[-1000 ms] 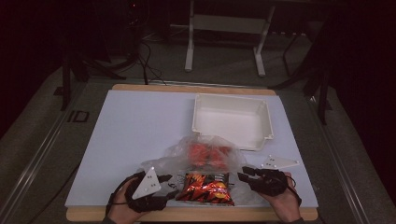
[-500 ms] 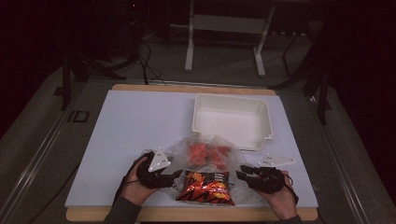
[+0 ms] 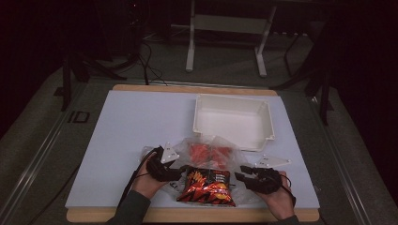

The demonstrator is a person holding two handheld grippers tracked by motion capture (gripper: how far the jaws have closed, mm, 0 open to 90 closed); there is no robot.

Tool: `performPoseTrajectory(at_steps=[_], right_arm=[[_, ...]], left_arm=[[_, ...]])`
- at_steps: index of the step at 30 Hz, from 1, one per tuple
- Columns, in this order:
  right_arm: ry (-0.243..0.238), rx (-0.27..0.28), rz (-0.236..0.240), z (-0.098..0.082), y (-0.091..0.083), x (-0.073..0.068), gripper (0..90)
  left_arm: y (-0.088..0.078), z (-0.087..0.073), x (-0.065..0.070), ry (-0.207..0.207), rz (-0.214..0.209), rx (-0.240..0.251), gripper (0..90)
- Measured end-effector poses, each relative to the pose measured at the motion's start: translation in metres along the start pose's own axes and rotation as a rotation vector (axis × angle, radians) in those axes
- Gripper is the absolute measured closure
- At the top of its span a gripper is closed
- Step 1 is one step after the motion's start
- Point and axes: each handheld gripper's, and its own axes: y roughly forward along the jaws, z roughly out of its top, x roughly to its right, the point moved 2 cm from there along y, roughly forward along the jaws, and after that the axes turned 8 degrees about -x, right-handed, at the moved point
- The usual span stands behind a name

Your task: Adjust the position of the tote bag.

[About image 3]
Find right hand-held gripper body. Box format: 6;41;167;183
245;154;292;195

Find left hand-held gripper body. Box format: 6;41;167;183
145;142;183;183

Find clear plastic bag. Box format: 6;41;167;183
140;134;253;205

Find red and black snack packet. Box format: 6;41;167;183
176;166;237;208

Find white plastic bin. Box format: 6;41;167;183
191;93;277;154

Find person's left hand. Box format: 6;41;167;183
130;152;171;200

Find person's right hand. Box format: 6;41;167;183
255;171;297;221

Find orange snack packet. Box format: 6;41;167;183
188;142;211;167
210;144;233;167

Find white work board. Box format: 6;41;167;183
66;83;321;223

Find white table board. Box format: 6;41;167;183
64;89;321;210

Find black metal stand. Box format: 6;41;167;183
270;17;334;127

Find black tripod stand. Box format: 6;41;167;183
59;51;128;113

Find white metal stand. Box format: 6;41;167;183
185;0;279;78

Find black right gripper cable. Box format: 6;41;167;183
279;172;298;208

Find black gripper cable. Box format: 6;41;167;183
279;172;298;208
117;145;160;210

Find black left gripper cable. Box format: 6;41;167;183
117;145;160;210

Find black floor cables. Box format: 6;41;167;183
136;38;169;87

